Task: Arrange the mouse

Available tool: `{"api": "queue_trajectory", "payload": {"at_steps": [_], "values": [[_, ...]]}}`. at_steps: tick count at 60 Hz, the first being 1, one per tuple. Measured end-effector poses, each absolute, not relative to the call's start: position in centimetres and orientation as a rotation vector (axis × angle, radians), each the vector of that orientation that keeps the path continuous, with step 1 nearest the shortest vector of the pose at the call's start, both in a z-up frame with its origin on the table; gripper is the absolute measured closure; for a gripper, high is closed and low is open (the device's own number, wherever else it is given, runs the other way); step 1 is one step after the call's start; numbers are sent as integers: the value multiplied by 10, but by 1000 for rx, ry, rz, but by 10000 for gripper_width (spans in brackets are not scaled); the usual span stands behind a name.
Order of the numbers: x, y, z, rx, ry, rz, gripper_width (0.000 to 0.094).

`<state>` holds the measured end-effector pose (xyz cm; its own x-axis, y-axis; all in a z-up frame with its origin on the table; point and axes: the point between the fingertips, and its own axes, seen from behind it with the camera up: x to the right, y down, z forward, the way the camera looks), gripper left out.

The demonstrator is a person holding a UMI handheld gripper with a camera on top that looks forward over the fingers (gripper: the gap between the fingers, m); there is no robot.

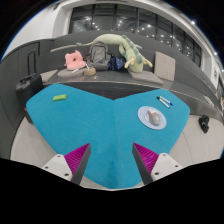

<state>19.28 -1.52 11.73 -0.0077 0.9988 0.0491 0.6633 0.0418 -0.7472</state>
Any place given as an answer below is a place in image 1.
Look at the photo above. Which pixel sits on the grey backpack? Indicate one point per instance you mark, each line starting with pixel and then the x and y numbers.
pixel 98 56

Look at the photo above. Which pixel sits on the white marker with blue cap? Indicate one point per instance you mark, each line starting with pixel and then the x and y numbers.
pixel 166 100

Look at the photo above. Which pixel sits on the grey and white computer mouse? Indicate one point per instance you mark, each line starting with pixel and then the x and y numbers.
pixel 154 118

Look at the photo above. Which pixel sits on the green eraser block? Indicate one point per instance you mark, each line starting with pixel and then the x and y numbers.
pixel 60 97

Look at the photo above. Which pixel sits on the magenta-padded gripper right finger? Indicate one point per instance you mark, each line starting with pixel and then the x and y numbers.
pixel 165 164

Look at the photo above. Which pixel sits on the small black bag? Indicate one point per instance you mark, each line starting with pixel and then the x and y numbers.
pixel 204 123

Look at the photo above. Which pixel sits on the green dinosaur plush toy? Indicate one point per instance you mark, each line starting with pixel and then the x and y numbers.
pixel 135 61

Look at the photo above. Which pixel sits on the black suitcase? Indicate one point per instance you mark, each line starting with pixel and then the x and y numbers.
pixel 29 89

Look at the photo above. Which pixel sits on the dark glass window wall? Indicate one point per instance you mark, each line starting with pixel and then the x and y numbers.
pixel 103 23

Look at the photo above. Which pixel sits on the flat grey seat cushion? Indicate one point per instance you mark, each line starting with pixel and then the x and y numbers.
pixel 68 74
pixel 49 76
pixel 146 77

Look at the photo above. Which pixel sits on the pink plush cushion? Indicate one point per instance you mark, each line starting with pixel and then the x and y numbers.
pixel 74 61

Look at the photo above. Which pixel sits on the dark blue patterned bag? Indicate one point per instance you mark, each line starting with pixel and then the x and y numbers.
pixel 116 64

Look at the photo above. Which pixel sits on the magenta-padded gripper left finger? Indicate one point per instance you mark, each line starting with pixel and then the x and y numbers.
pixel 56 165

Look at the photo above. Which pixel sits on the white marker with black cap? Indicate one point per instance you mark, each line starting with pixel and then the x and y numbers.
pixel 163 103

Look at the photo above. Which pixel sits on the upright grey seat cushion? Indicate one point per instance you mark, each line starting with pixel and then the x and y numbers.
pixel 164 66

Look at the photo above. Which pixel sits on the round light blue mouse pad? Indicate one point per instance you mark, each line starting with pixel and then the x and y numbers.
pixel 142 116

